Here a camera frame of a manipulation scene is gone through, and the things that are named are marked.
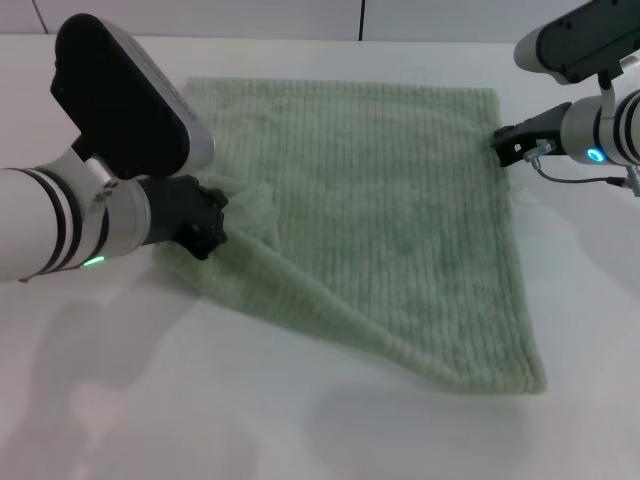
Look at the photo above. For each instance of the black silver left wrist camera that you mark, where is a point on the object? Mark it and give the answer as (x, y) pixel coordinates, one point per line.
(115, 100)

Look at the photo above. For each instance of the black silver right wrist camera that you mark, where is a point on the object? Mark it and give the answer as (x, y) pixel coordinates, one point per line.
(575, 40)

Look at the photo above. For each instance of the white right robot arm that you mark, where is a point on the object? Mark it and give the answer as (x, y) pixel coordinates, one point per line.
(620, 130)

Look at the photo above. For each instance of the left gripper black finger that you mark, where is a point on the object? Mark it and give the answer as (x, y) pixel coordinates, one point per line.
(207, 240)
(219, 204)

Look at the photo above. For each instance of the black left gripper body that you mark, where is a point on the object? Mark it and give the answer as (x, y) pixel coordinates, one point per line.
(175, 210)

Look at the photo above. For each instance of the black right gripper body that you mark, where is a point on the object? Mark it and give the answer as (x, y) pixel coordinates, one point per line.
(542, 132)

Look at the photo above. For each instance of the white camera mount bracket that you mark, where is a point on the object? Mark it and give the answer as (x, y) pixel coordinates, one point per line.
(82, 162)
(607, 95)

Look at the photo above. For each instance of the white left camera mount bracket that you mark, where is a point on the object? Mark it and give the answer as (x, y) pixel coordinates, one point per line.
(82, 162)

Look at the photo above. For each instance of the white right camera mount bracket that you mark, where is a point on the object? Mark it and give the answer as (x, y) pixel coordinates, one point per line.
(607, 95)

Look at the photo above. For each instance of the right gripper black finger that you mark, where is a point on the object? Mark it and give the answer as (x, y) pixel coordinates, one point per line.
(509, 154)
(506, 135)

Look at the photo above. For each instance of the pale green ribbed towel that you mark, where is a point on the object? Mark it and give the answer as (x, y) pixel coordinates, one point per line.
(375, 225)

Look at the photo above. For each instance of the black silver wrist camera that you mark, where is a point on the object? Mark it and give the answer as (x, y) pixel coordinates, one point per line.
(575, 40)
(115, 100)

